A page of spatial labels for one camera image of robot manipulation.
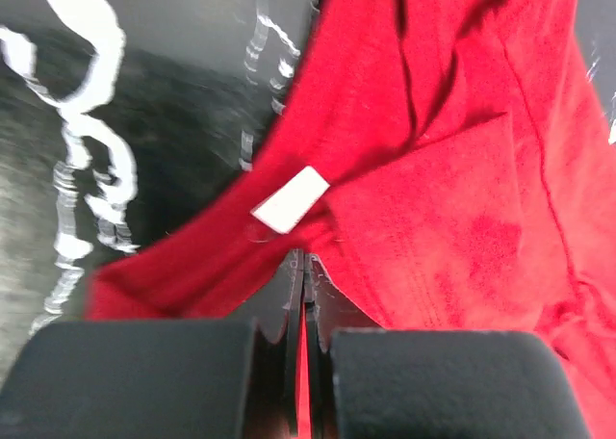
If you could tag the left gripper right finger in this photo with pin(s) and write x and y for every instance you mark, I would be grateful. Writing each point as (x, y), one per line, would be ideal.
(369, 382)

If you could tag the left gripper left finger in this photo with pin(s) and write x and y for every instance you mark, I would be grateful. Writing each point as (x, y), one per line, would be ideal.
(227, 378)

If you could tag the red t shirt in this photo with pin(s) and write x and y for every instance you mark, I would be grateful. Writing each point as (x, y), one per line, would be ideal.
(471, 186)

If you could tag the white shirt label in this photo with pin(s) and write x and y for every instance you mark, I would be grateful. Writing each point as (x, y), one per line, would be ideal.
(284, 209)

